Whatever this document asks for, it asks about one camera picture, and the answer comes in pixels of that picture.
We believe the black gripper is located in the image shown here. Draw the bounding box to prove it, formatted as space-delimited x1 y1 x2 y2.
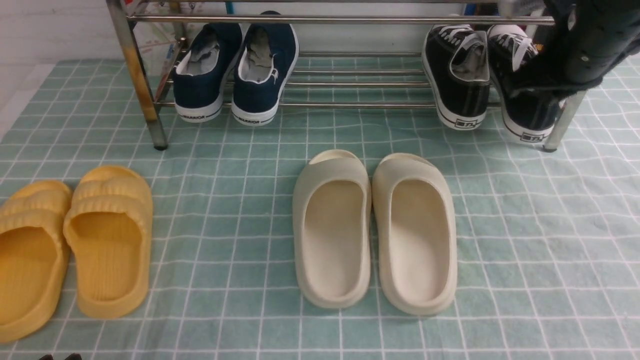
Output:
497 0 640 100

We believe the black canvas sneaker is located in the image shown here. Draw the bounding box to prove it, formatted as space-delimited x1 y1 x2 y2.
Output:
422 24 490 131
487 24 562 144

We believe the steel shoe rack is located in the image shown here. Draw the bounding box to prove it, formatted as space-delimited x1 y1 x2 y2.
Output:
107 0 590 152

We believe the right cream slipper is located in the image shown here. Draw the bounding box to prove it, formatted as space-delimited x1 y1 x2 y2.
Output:
371 153 458 316

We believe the cream slipper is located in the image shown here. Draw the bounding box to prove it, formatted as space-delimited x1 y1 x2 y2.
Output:
371 153 458 316
292 149 372 309

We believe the green checked cloth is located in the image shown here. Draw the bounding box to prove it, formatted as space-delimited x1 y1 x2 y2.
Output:
1 57 639 360

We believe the left cream slipper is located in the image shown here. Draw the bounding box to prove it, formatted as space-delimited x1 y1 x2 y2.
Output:
292 149 372 309

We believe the right navy canvas shoe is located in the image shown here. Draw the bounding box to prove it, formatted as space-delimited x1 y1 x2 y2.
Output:
231 23 300 126

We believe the navy canvas shoe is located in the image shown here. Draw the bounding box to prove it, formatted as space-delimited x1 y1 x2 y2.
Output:
171 23 243 123
231 23 300 126

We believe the left navy canvas shoe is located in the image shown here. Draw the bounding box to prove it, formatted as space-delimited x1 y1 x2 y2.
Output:
171 23 243 123

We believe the right yellow slipper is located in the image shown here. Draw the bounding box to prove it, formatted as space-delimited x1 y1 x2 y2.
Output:
62 165 154 319

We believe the yellow slipper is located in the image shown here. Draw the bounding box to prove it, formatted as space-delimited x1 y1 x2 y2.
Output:
62 165 154 319
0 180 73 343

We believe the left yellow slipper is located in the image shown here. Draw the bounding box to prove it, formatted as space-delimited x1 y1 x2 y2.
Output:
0 180 73 343

